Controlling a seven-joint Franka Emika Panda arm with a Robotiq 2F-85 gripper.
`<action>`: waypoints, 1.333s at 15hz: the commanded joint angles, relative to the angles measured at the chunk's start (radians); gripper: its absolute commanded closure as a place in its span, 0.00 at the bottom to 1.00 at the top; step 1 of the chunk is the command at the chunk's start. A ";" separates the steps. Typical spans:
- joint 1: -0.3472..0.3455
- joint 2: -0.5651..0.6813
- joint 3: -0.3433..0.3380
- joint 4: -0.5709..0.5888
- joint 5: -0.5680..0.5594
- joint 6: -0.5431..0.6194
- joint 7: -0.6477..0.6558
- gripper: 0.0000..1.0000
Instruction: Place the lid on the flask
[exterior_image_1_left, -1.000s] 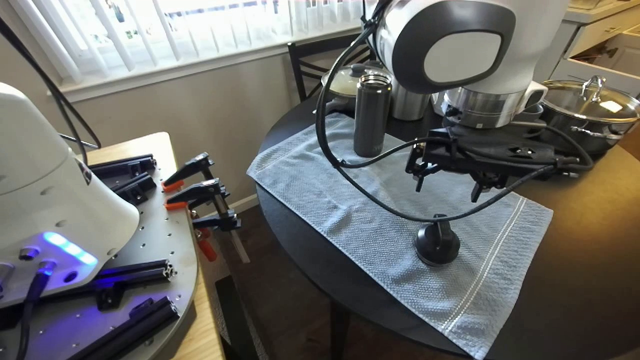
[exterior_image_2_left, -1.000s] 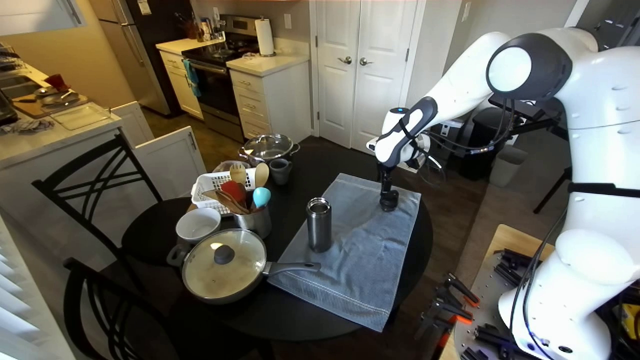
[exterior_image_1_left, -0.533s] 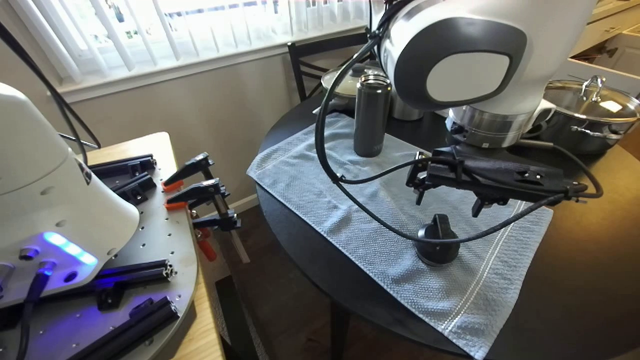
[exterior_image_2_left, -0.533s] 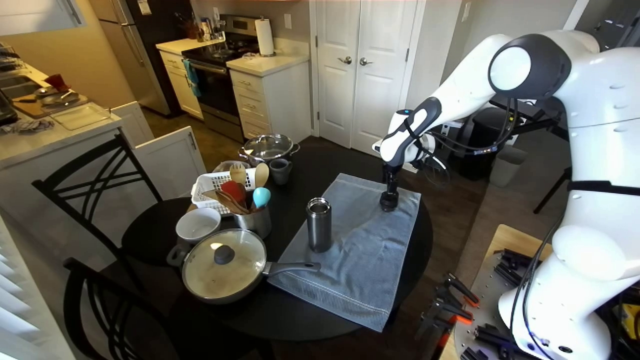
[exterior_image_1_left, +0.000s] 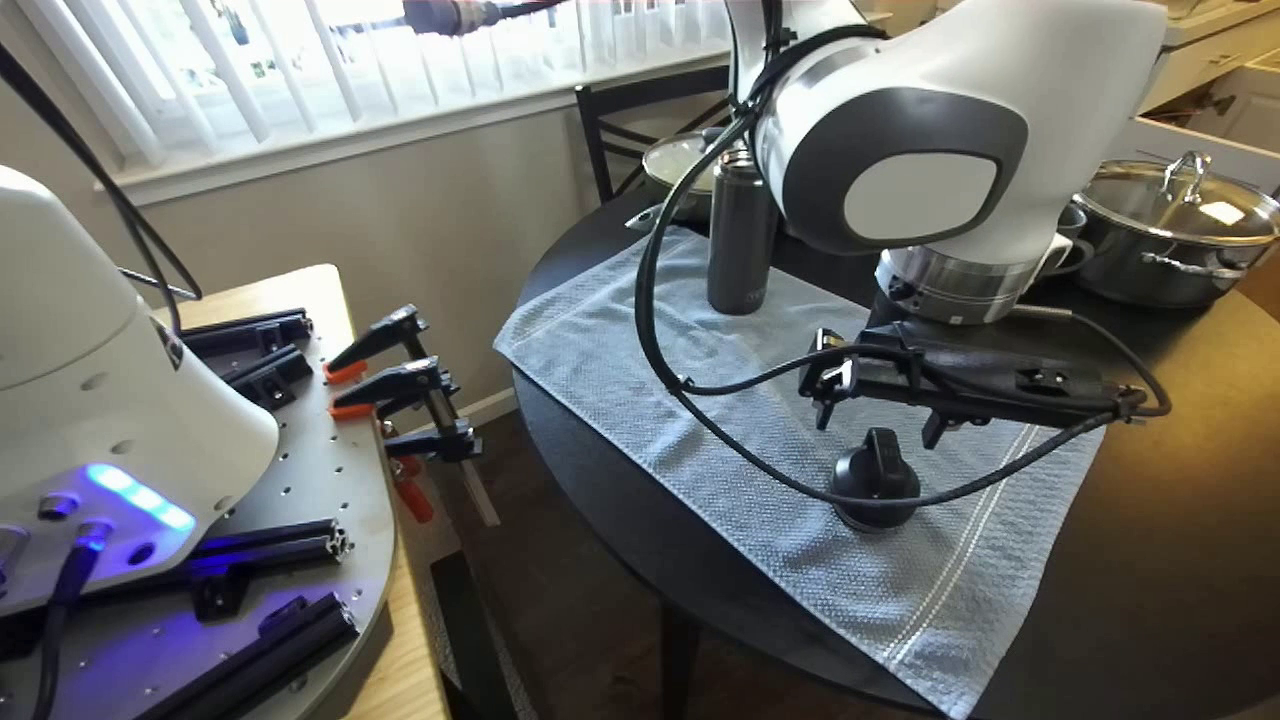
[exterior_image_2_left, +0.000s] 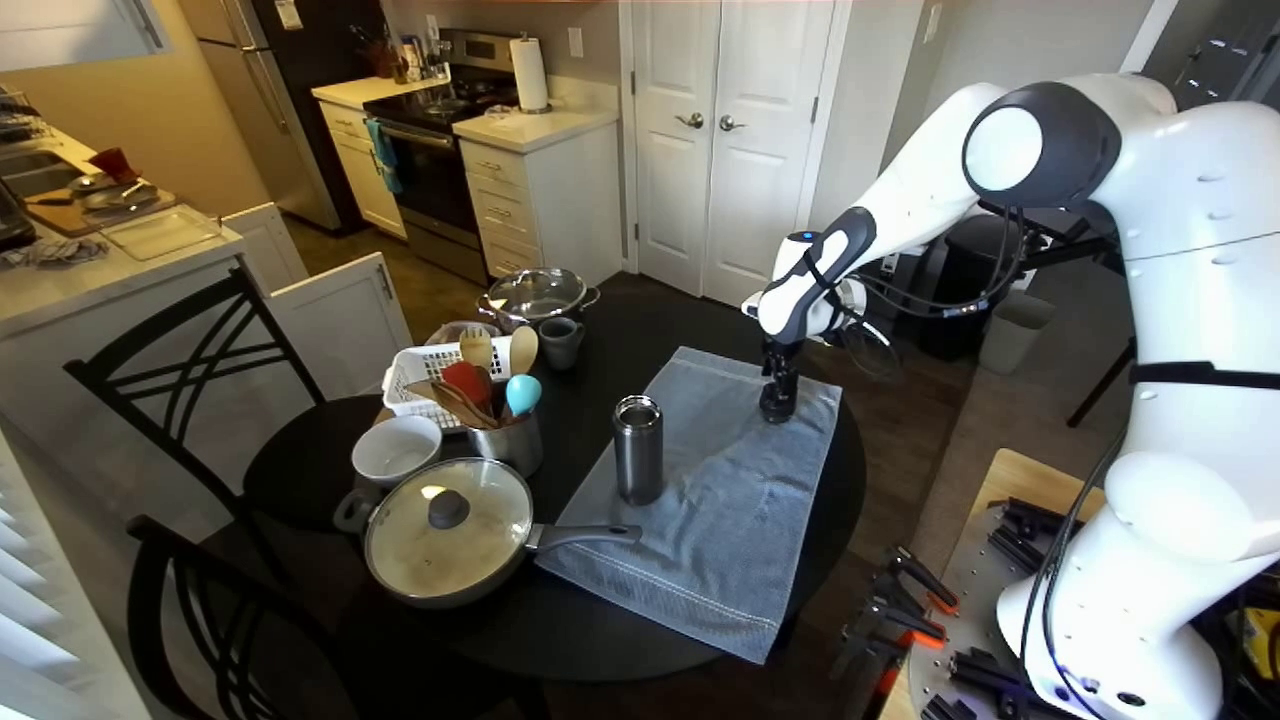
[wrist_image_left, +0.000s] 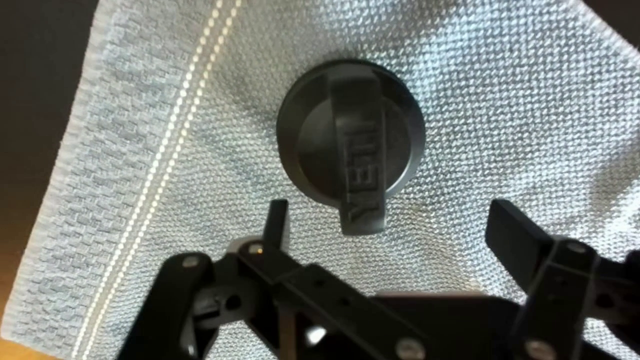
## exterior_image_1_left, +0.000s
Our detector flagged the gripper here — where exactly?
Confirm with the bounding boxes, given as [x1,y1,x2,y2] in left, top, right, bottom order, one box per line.
[798,296,1013,452]

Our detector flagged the black flask lid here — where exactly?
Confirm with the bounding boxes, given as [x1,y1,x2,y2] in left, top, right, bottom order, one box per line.
[829,427,923,533]

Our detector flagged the dark grey flask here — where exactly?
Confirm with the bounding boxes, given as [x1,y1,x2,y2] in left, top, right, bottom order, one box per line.
[706,144,782,317]

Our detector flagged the glass pot lid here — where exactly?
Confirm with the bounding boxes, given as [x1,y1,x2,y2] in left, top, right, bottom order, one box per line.
[1078,150,1280,249]

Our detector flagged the grey towel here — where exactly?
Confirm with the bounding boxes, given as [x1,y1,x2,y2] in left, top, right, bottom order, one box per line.
[494,224,1107,720]

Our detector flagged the frying pan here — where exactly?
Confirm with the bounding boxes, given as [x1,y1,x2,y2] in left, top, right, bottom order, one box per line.
[625,128,747,236]

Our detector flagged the steel cooking pot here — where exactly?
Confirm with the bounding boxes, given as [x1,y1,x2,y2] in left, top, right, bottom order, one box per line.
[1074,150,1280,310]

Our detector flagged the black chair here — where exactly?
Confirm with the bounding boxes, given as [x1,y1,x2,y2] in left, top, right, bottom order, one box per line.
[574,65,737,207]

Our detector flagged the black orange bar clamp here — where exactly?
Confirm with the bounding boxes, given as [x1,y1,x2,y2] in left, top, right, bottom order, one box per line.
[384,388,502,529]

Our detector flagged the white kitchen cabinet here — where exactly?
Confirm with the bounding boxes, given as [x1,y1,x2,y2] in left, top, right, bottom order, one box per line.
[1136,0,1280,196]

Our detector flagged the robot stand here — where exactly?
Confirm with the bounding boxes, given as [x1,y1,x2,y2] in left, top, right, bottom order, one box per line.
[0,263,453,720]

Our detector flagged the white window blinds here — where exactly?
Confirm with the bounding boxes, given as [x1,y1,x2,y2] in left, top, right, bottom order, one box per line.
[14,0,733,169]

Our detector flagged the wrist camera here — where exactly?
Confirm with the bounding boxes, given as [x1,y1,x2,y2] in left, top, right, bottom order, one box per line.
[855,340,1149,433]

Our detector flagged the black cable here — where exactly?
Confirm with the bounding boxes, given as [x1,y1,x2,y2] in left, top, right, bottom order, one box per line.
[0,44,204,337]
[30,522,107,720]

